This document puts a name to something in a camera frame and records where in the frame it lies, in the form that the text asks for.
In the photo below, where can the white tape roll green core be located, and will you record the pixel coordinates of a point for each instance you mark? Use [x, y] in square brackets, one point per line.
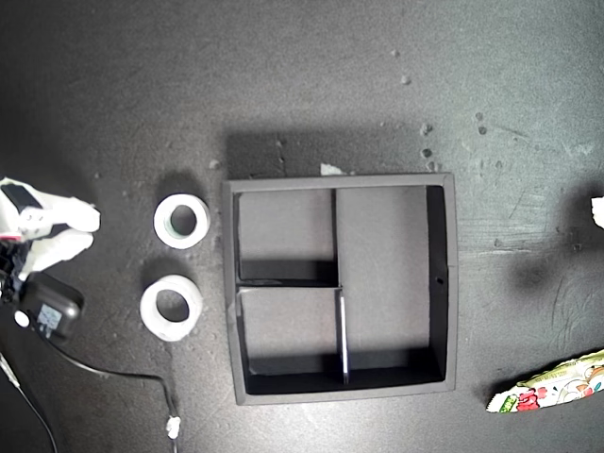
[162, 231]

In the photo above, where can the black tray with wells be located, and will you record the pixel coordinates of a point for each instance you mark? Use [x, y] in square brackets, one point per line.
[382, 264]

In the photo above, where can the white paper scrap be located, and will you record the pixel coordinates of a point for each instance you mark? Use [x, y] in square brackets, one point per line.
[330, 170]

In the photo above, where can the snack bar printed wrapper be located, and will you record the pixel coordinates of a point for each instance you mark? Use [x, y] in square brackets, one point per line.
[552, 384]

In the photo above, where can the small black camera box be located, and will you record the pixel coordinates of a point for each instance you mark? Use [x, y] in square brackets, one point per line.
[52, 309]

